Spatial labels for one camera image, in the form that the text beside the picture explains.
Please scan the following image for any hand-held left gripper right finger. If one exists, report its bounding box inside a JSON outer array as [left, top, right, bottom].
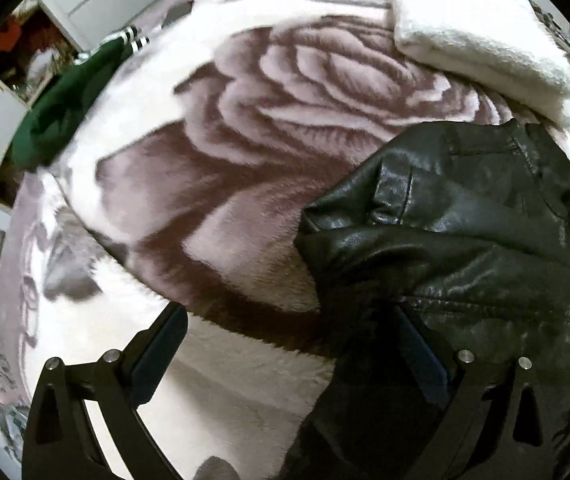
[[396, 305, 568, 480]]

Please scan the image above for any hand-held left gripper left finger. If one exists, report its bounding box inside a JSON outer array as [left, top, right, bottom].
[[22, 302, 189, 480]]

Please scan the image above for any black leather jacket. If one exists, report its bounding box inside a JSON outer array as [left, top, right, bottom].
[[280, 119, 570, 480]]

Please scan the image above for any floral printed blanket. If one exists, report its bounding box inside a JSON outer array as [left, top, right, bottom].
[[0, 0, 570, 480]]

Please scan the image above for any dark green garment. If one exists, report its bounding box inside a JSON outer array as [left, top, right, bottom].
[[12, 26, 151, 171]]

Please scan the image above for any white fluffy folded blanket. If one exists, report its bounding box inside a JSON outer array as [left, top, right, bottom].
[[384, 0, 570, 128]]

